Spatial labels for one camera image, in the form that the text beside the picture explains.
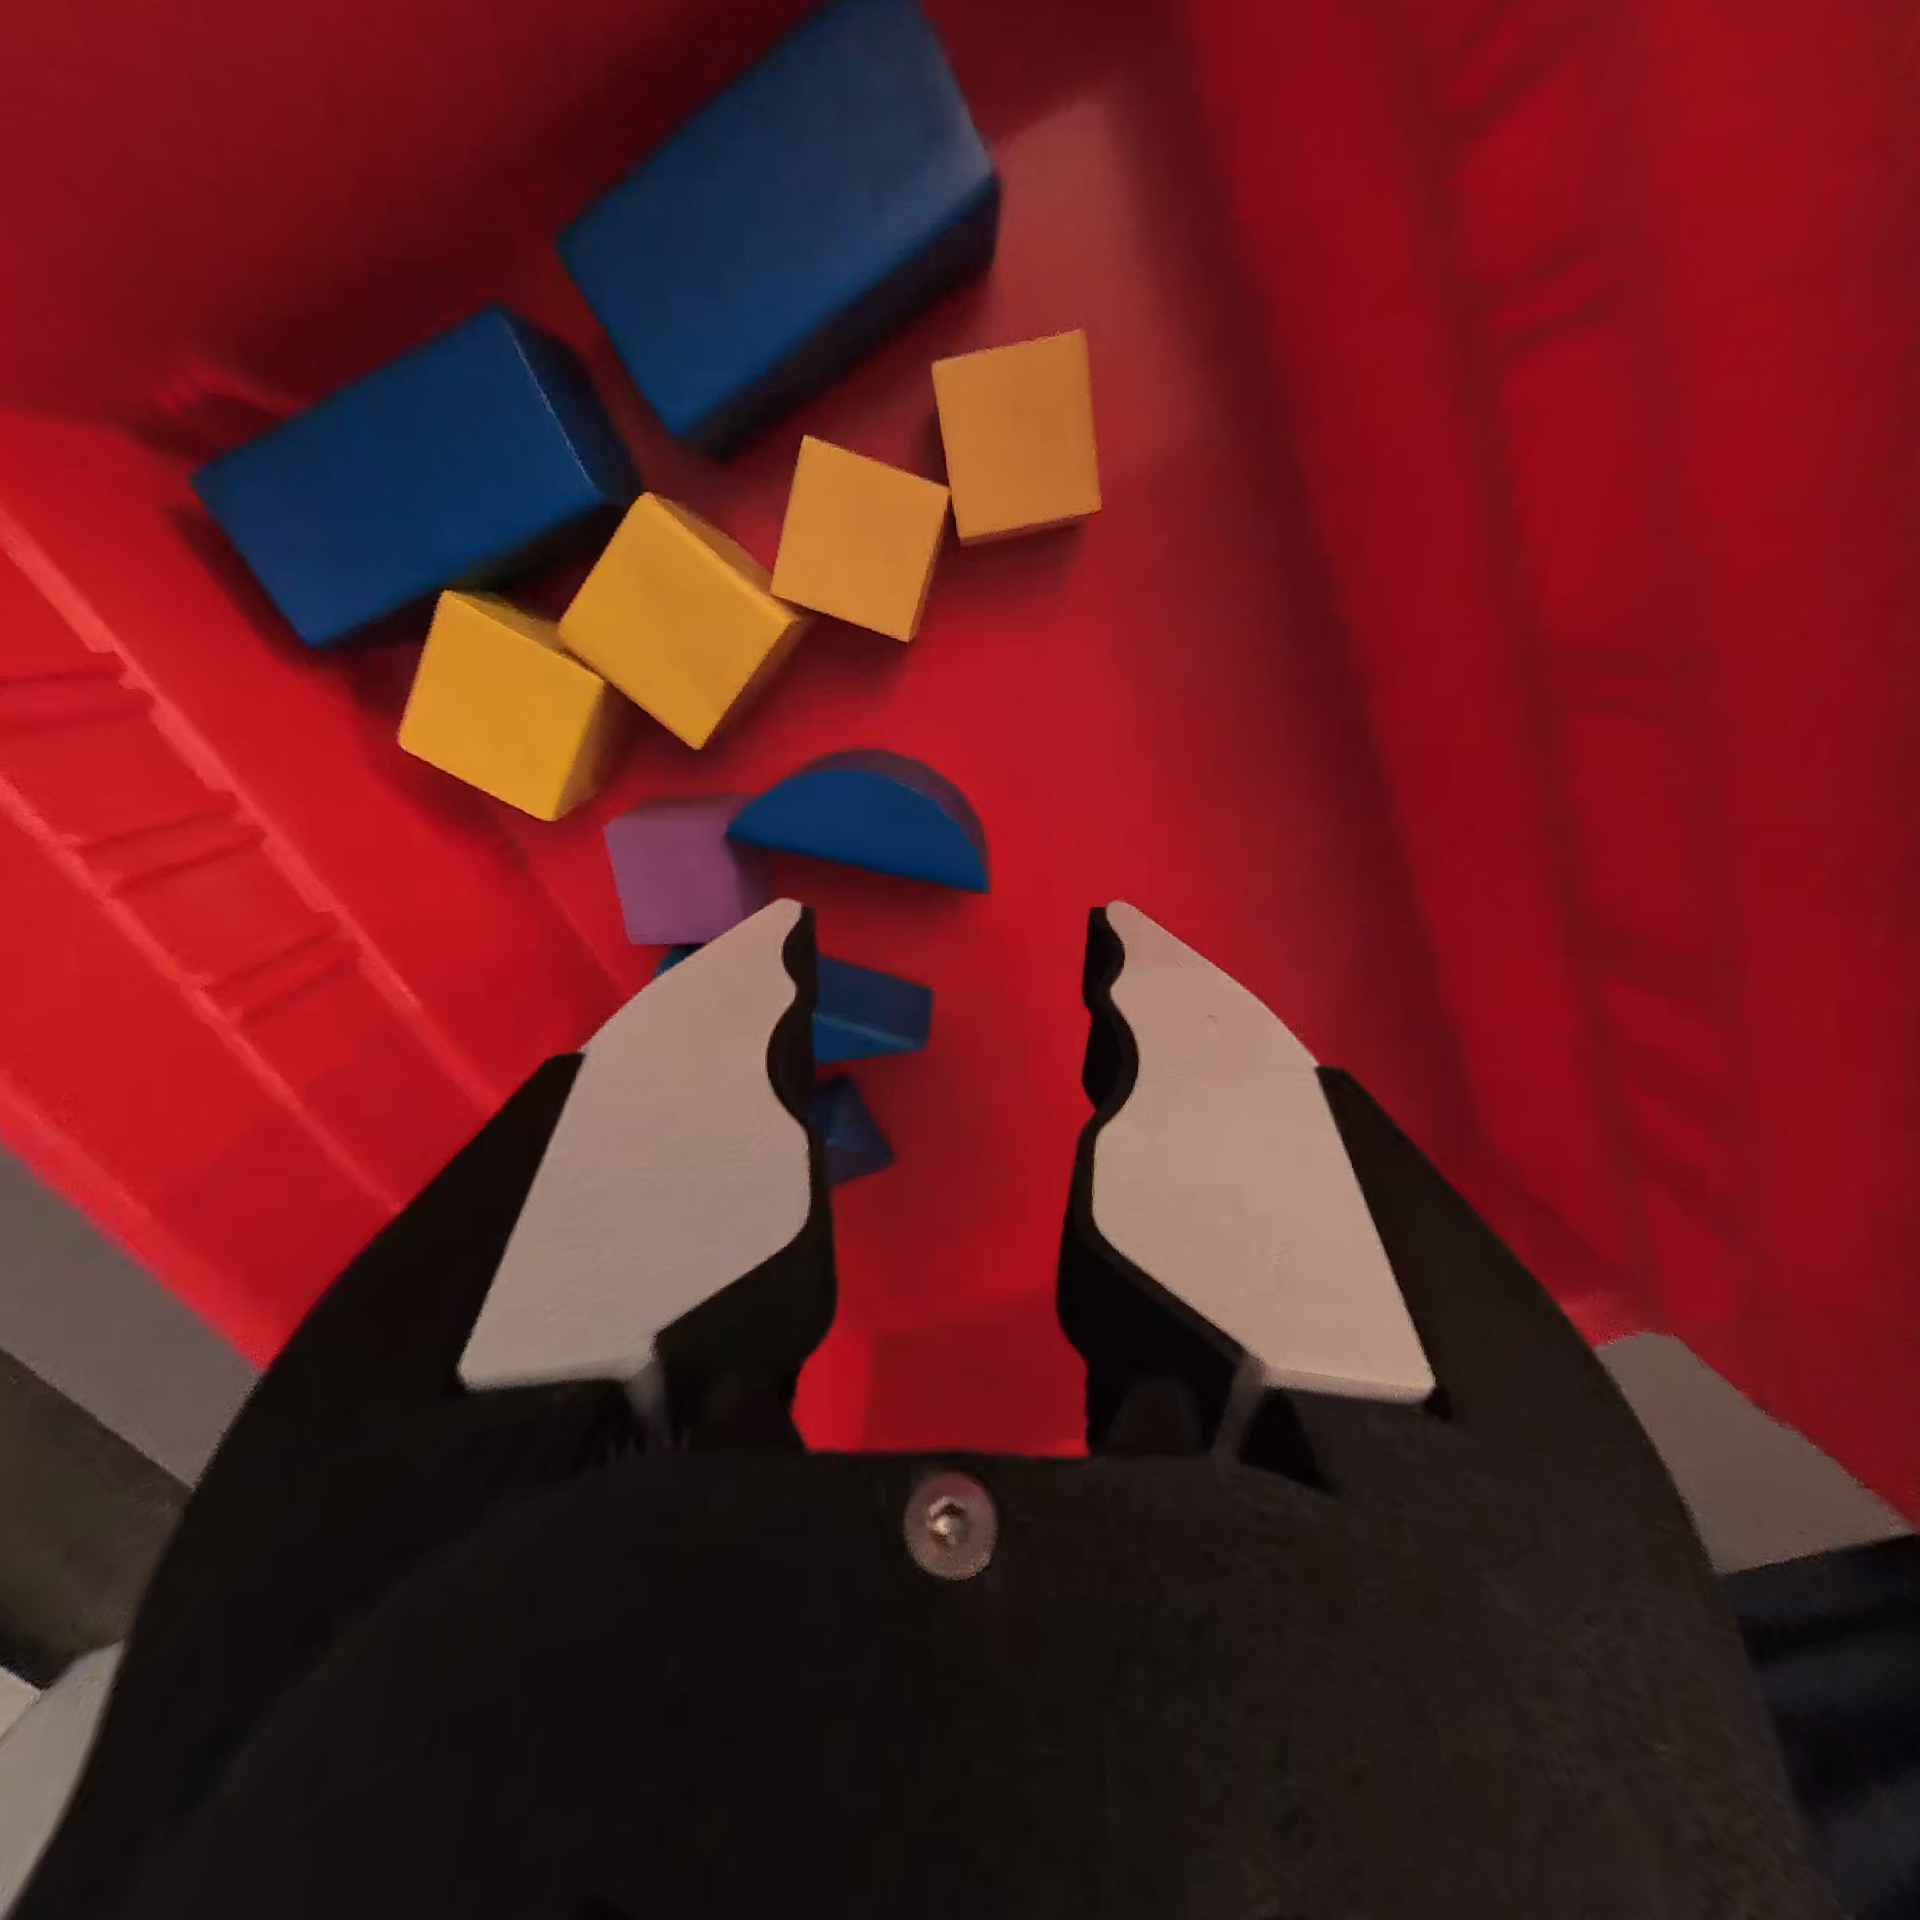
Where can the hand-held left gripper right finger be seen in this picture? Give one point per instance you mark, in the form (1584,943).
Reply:
(1245,1213)

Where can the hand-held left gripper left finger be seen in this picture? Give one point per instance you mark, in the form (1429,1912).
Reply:
(661,1201)

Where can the small blue wooden block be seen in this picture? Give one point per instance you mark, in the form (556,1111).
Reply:
(848,1131)
(870,1012)

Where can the purple wooden block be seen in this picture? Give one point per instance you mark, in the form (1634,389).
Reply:
(676,868)

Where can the blue half-cylinder block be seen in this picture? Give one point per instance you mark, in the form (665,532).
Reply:
(870,833)

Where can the yellow wooden block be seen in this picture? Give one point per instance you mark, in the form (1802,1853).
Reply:
(503,714)
(1020,435)
(676,621)

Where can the red plastic bin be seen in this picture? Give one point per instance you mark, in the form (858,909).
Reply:
(1349,599)

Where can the yellow cube block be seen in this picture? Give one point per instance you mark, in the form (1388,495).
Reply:
(858,539)

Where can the blue rectangular block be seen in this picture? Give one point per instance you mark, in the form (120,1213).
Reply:
(405,480)

